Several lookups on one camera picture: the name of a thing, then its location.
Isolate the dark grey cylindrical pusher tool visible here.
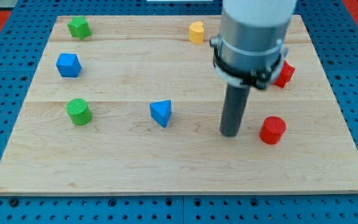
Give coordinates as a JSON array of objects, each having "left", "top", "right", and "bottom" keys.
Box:
[{"left": 219, "top": 85, "right": 250, "bottom": 137}]

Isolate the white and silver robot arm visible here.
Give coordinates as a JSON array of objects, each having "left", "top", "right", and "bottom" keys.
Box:
[{"left": 209, "top": 0, "right": 297, "bottom": 137}]

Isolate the blue triangle block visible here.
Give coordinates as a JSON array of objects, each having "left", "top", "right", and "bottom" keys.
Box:
[{"left": 149, "top": 100, "right": 172, "bottom": 128}]

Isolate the red cylinder block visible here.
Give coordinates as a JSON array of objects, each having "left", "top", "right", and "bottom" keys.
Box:
[{"left": 259, "top": 116, "right": 287, "bottom": 144}]

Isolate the red star block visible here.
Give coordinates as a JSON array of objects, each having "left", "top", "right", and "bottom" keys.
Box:
[{"left": 273, "top": 60, "right": 295, "bottom": 88}]

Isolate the yellow heart block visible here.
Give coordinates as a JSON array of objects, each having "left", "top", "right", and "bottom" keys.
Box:
[{"left": 188, "top": 21, "right": 204, "bottom": 45}]

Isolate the light wooden board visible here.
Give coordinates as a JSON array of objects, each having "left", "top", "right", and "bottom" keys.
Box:
[{"left": 0, "top": 15, "right": 358, "bottom": 196}]

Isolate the green cylinder block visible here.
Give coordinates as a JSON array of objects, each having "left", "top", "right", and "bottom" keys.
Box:
[{"left": 65, "top": 98, "right": 93, "bottom": 126}]

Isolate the blue cube block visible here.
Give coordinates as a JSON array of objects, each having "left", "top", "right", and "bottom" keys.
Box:
[{"left": 56, "top": 54, "right": 81, "bottom": 78}]

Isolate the green star block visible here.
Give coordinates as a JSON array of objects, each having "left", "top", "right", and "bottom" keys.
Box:
[{"left": 68, "top": 16, "right": 92, "bottom": 40}]

